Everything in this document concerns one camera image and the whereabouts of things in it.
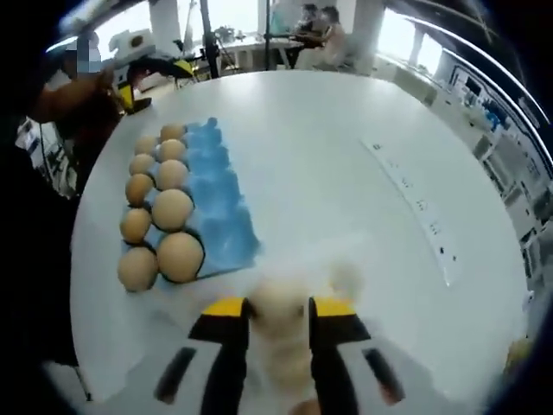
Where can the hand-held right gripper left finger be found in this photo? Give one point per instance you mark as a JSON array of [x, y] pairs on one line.
[[229, 354]]

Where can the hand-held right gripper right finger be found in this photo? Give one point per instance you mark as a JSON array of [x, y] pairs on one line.
[[332, 346]]

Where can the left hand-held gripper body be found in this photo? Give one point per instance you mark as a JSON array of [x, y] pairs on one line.
[[129, 47]]

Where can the single tan egg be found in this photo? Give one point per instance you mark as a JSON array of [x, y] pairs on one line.
[[281, 307]]

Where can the white egg tray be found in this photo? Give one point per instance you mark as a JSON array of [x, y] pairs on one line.
[[319, 268]]

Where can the group of tan eggs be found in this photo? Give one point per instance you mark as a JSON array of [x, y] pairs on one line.
[[179, 255]]

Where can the blue egg tray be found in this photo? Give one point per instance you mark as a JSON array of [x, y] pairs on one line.
[[216, 207]]

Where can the person's left hand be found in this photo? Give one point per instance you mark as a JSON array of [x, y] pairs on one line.
[[106, 82]]

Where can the small black object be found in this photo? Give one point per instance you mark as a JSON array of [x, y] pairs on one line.
[[142, 106]]

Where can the thick black pole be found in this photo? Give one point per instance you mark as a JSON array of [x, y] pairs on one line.
[[209, 39]]

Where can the black tripod stand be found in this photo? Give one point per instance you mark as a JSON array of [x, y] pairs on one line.
[[270, 26]]

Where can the person in dark clothes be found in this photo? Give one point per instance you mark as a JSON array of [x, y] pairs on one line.
[[34, 238]]

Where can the white table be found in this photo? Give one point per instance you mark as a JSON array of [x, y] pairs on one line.
[[324, 151]]

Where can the white office cabinets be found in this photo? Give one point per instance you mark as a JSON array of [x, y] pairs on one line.
[[510, 164]]

